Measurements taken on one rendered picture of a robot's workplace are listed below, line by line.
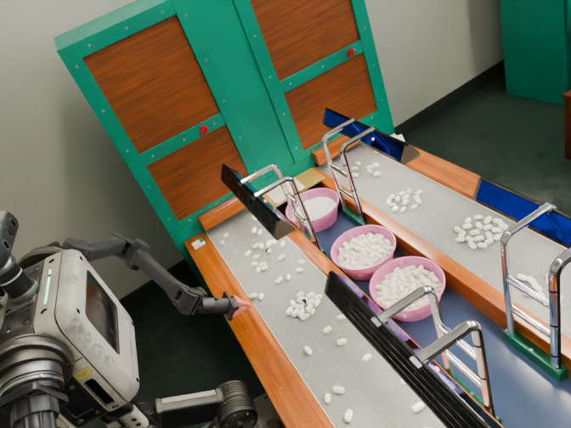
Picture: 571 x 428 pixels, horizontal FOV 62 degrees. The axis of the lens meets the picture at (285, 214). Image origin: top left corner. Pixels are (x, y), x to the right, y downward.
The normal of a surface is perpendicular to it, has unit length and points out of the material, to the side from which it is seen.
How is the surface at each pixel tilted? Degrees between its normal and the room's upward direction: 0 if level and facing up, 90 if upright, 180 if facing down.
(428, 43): 90
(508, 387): 0
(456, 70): 90
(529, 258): 0
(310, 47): 90
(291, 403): 0
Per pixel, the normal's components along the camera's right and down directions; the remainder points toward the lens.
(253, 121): 0.42, 0.40
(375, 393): -0.33, -0.77
